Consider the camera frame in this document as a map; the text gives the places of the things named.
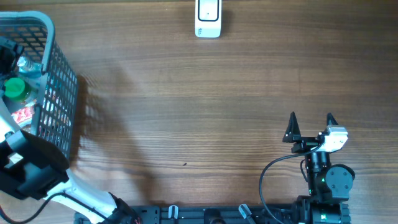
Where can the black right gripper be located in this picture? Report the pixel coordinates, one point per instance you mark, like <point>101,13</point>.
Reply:
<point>293,134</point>

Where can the red tissue pack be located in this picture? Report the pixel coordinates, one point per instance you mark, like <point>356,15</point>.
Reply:
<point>23,116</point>

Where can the green lid jar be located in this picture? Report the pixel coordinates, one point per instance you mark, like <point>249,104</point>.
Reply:
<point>18,90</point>

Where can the blue mouthwash bottle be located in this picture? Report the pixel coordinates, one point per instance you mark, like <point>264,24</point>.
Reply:
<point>30,71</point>

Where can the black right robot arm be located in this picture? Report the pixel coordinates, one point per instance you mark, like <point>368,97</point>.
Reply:
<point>328,185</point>

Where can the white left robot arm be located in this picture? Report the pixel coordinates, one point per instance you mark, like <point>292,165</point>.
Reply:
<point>32,167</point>

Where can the white barcode scanner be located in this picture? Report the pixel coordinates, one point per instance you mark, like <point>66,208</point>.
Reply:
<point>208,16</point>

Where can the dark grey plastic basket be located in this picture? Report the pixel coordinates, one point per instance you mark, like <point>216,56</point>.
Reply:
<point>56,101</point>

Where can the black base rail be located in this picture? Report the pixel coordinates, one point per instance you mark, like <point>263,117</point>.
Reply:
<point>284,213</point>

